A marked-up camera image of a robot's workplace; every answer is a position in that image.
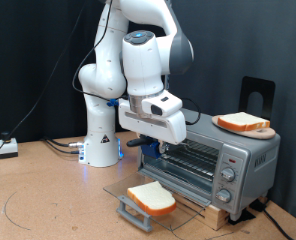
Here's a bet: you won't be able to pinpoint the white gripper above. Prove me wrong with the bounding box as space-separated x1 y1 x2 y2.
117 94 188 155

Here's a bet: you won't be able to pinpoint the white bread slice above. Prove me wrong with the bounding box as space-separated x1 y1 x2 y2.
217 111 271 132
126 180 178 217

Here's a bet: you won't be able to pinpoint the glass oven door grey handle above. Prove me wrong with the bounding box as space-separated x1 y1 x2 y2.
103 168 212 233

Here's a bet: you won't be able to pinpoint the silver oven timer knob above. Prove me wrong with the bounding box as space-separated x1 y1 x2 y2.
216 188 232 204

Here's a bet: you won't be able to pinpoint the silver oven temperature knob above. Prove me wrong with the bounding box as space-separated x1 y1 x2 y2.
220 167 236 183

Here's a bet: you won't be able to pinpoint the silver toaster oven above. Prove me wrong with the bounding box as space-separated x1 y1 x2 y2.
136 107 282 222

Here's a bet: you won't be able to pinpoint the wooden crate base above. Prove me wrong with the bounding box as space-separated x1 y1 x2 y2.
143 176 231 232

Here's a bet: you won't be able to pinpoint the small round wooden board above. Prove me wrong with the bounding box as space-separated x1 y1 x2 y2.
211 114 277 140

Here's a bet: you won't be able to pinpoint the black metal bookend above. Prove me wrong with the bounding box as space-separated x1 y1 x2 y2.
239 76 276 121

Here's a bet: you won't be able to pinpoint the emergency stop button box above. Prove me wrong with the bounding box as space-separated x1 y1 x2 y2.
0 131 19 160

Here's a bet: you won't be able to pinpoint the wire oven rack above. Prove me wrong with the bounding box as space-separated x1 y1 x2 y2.
145 138 220 183

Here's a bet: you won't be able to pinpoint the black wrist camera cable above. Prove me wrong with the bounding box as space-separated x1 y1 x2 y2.
72 0 202 126

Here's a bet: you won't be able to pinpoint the robot base cables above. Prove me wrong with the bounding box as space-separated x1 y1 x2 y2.
41 135 86 156

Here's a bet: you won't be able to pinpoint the black oven power cable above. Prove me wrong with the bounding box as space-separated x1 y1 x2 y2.
248 198 295 240

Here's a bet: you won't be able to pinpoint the long black hanging cable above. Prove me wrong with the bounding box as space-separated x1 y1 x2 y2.
0 0 87 172

